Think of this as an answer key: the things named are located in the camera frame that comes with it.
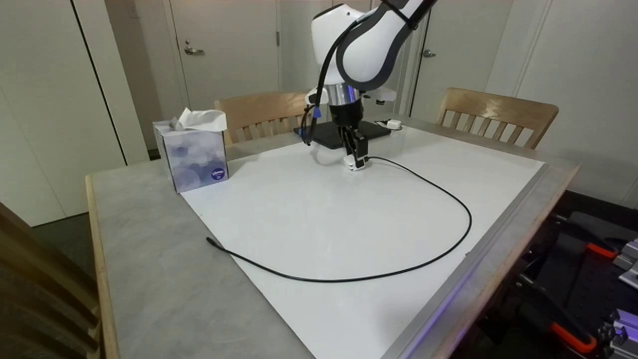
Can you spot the blue patterned tissue box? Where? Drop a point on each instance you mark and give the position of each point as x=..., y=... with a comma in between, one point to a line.
x=196, y=161

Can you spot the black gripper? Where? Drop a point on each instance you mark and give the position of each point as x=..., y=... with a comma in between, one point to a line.
x=348, y=121

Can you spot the white cabinet door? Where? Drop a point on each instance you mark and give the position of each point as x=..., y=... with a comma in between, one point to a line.
x=401, y=79

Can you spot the white whiteboard sheet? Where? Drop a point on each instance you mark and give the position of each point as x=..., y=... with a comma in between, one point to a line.
x=300, y=221

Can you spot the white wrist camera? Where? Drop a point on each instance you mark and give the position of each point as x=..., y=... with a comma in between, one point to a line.
x=382, y=99

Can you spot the wooden slat-back chair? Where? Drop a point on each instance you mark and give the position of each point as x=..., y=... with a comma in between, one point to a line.
x=260, y=111
x=41, y=300
x=499, y=107

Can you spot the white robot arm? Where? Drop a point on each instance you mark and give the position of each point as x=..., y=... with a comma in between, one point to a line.
x=372, y=47

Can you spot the black closed laptop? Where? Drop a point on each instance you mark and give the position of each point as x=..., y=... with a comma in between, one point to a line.
x=380, y=131

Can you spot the white tissue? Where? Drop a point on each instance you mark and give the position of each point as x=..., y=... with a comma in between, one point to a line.
x=202, y=121

